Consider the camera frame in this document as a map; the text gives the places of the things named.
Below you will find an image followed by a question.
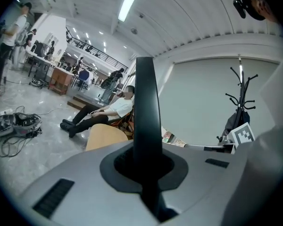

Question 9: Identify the wooden step platform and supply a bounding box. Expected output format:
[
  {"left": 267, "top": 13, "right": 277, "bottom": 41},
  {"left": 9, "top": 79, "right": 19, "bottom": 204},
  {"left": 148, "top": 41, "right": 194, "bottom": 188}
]
[{"left": 67, "top": 92, "right": 109, "bottom": 110}]

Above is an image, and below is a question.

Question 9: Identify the brown wooden cabinet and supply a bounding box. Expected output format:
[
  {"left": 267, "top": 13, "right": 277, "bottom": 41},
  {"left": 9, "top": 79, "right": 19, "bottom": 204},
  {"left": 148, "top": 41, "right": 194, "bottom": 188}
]
[{"left": 48, "top": 67, "right": 74, "bottom": 96}]

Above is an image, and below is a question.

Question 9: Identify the narrow grey roller blind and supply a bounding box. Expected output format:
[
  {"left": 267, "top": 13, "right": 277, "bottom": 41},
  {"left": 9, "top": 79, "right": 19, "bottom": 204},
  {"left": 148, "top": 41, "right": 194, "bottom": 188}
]
[{"left": 158, "top": 57, "right": 241, "bottom": 145}]

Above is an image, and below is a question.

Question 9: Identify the black mezzanine railing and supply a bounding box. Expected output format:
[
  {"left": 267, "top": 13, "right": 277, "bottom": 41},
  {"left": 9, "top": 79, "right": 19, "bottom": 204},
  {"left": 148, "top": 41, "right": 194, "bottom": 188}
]
[{"left": 65, "top": 26, "right": 128, "bottom": 70}]

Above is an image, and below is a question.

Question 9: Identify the black head-worn camera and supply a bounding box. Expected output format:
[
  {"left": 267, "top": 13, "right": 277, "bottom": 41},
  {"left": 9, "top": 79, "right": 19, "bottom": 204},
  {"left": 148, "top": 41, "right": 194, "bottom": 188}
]
[{"left": 233, "top": 0, "right": 248, "bottom": 19}]

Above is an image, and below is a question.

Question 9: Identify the black and orange chair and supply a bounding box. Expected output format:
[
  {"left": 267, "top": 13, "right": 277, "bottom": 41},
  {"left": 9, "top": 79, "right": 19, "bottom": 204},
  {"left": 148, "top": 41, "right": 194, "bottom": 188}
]
[{"left": 107, "top": 107, "right": 135, "bottom": 138}]

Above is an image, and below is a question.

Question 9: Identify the black open backpack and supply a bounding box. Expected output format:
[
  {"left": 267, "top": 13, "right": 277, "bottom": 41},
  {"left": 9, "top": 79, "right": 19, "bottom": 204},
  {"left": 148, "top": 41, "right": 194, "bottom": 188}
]
[{"left": 0, "top": 115, "right": 16, "bottom": 137}]

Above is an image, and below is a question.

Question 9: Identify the light wooden table top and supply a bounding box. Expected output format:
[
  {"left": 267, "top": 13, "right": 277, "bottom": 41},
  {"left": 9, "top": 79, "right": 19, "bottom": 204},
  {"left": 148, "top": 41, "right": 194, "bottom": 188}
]
[{"left": 85, "top": 123, "right": 134, "bottom": 152}]

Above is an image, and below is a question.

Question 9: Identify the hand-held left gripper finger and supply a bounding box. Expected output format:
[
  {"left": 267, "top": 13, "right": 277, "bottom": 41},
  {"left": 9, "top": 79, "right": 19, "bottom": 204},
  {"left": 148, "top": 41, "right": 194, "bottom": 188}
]
[{"left": 133, "top": 56, "right": 180, "bottom": 223}]

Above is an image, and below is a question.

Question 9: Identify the black cable tangle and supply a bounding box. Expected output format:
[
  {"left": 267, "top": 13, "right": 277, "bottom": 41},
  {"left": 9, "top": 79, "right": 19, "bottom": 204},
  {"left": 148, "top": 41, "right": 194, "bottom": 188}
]
[{"left": 0, "top": 132, "right": 42, "bottom": 158}]

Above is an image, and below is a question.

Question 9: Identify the wide grey roller blind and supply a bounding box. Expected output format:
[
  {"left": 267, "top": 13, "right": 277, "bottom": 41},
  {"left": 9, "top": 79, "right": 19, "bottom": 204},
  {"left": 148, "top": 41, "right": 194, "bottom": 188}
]
[{"left": 241, "top": 59, "right": 280, "bottom": 127}]

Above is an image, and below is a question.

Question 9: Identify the blue office chair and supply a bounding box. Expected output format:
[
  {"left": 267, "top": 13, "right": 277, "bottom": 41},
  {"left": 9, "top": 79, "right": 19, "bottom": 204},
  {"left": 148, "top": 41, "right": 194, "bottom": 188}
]
[{"left": 73, "top": 69, "right": 93, "bottom": 90}]

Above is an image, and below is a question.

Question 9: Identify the dark hanging bag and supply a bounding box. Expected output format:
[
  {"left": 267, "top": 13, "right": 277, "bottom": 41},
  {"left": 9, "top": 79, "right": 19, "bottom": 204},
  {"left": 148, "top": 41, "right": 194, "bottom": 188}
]
[{"left": 223, "top": 111, "right": 250, "bottom": 137}]

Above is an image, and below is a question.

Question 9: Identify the stack of magazines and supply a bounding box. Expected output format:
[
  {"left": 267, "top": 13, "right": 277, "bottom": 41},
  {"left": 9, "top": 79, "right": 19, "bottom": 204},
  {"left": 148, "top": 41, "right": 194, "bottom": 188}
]
[{"left": 161, "top": 126, "right": 187, "bottom": 148}]

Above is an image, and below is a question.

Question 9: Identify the grey open backpack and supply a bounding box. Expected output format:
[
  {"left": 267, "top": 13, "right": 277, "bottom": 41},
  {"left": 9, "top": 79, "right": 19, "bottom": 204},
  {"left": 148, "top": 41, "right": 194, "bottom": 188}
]
[{"left": 13, "top": 112, "right": 42, "bottom": 137}]

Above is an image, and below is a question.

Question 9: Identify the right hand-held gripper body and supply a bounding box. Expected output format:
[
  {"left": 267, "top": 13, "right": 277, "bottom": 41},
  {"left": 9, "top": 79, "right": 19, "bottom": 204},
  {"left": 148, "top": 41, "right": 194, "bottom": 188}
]
[{"left": 217, "top": 123, "right": 256, "bottom": 154}]

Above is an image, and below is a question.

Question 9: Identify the black coat rack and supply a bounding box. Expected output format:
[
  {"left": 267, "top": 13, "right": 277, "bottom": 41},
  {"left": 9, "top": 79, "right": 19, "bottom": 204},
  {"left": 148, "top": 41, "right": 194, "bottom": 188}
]
[{"left": 216, "top": 66, "right": 259, "bottom": 145}]

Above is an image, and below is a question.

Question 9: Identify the white desk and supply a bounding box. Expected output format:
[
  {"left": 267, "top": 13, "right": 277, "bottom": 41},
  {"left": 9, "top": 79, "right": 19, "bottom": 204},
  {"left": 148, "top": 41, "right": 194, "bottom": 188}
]
[{"left": 25, "top": 50, "right": 56, "bottom": 80}]

